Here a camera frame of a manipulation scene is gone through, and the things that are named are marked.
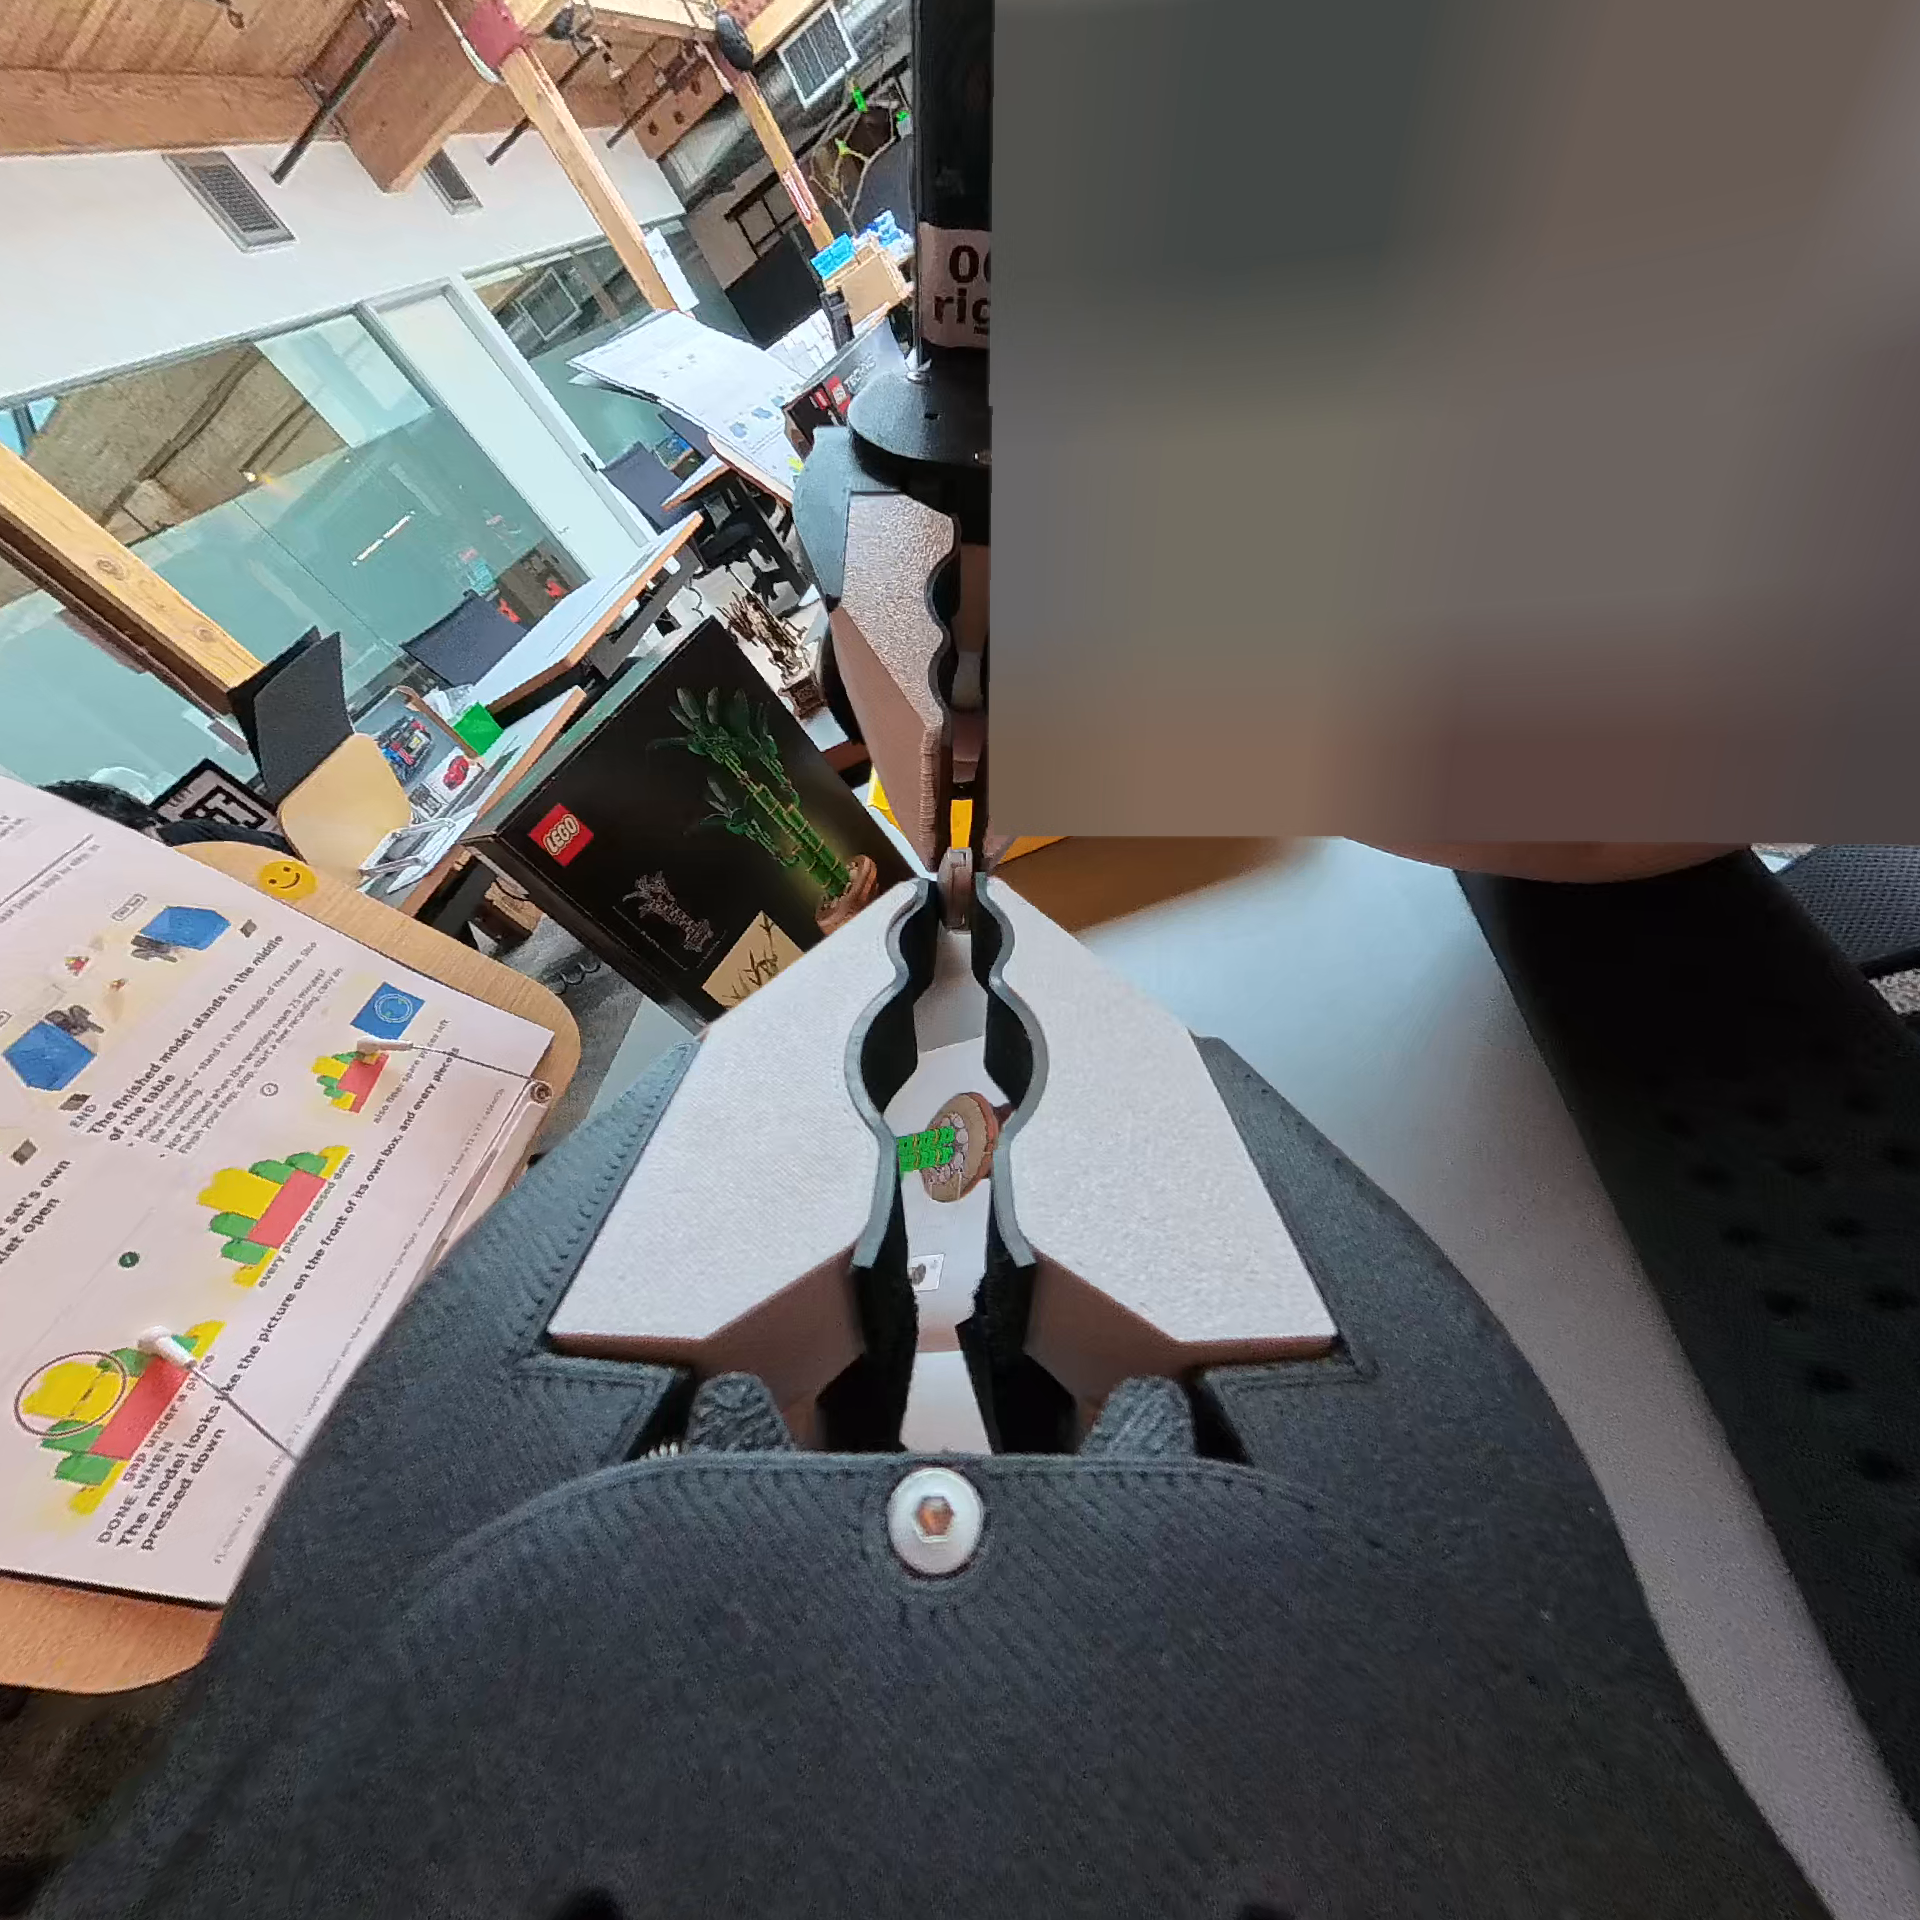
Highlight printed task sheet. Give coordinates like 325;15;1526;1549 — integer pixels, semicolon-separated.
0;772;557;1607

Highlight black perforated pad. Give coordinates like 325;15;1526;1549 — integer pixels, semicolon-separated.
1462;844;1920;1853

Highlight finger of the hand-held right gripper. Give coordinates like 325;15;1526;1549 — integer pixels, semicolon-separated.
843;496;969;879
958;543;993;879

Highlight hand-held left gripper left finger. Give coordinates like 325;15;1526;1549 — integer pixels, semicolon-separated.
547;879;945;1451

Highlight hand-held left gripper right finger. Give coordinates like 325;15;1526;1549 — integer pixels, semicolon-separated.
960;874;1342;1451

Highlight white lego instruction booklet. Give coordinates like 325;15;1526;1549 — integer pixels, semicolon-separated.
885;1035;1010;1453

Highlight instruction sheet on clipboard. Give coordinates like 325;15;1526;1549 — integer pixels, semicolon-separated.
0;839;586;1696

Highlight black lego set box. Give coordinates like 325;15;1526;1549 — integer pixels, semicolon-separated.
469;618;922;1024

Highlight marker tag card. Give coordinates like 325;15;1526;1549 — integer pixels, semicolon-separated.
157;760;278;834

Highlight pale wooden desk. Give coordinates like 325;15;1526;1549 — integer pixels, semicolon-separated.
497;509;706;722

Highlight wall air vent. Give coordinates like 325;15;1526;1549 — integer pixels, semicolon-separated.
165;150;298;250

